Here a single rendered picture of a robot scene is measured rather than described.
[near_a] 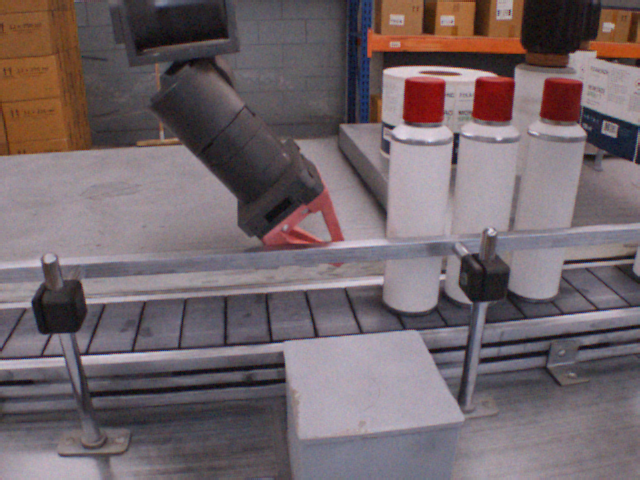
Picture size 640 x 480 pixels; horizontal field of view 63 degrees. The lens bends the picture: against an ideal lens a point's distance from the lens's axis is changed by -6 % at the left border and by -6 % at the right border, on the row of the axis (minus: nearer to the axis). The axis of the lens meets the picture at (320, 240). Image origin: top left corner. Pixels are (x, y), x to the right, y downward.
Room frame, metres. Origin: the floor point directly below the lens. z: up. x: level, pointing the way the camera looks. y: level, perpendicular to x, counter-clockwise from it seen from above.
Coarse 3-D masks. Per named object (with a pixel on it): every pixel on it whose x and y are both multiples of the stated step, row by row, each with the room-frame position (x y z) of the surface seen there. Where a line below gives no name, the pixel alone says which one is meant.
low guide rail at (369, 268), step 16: (576, 256) 0.50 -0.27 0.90; (592, 256) 0.51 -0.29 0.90; (608, 256) 0.51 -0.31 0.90; (192, 272) 0.45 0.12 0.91; (208, 272) 0.45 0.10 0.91; (224, 272) 0.45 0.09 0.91; (240, 272) 0.45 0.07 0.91; (256, 272) 0.45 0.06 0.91; (272, 272) 0.46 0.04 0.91; (288, 272) 0.46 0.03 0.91; (304, 272) 0.46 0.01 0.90; (320, 272) 0.46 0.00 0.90; (336, 272) 0.46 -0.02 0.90; (352, 272) 0.47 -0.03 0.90; (368, 272) 0.47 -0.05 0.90; (0, 288) 0.42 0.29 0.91; (16, 288) 0.42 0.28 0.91; (32, 288) 0.42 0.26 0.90; (96, 288) 0.43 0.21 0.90; (112, 288) 0.43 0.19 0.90; (128, 288) 0.44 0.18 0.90; (144, 288) 0.44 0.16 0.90; (160, 288) 0.44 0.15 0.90; (176, 288) 0.44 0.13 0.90
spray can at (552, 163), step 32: (544, 96) 0.46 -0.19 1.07; (576, 96) 0.45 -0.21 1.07; (544, 128) 0.45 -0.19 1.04; (576, 128) 0.45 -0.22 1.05; (544, 160) 0.45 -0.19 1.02; (576, 160) 0.44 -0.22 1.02; (544, 192) 0.44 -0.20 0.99; (544, 224) 0.44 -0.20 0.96; (512, 256) 0.46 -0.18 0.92; (544, 256) 0.44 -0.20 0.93; (512, 288) 0.46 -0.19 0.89; (544, 288) 0.44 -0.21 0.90
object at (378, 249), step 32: (128, 256) 0.37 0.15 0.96; (160, 256) 0.37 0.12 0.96; (192, 256) 0.37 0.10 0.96; (224, 256) 0.38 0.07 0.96; (256, 256) 0.38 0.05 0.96; (288, 256) 0.39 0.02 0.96; (320, 256) 0.39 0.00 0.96; (352, 256) 0.39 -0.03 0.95; (384, 256) 0.40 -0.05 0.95; (416, 256) 0.40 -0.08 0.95
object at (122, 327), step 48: (336, 288) 0.47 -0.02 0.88; (576, 288) 0.47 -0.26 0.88; (624, 288) 0.47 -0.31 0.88; (0, 336) 0.38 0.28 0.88; (48, 336) 0.38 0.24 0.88; (96, 336) 0.39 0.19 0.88; (144, 336) 0.39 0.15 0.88; (192, 336) 0.39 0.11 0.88; (240, 336) 0.39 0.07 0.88; (288, 336) 0.39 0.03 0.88; (336, 336) 0.39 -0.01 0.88
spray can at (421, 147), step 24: (408, 96) 0.44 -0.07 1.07; (432, 96) 0.43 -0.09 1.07; (408, 120) 0.43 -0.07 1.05; (432, 120) 0.43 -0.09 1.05; (408, 144) 0.42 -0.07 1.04; (432, 144) 0.42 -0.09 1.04; (408, 168) 0.42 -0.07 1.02; (432, 168) 0.42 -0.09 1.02; (408, 192) 0.42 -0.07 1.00; (432, 192) 0.42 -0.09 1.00; (408, 216) 0.42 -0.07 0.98; (432, 216) 0.42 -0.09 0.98; (408, 264) 0.42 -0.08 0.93; (432, 264) 0.42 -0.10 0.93; (384, 288) 0.44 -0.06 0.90; (408, 288) 0.42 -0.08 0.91; (432, 288) 0.42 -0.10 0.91; (408, 312) 0.42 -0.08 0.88
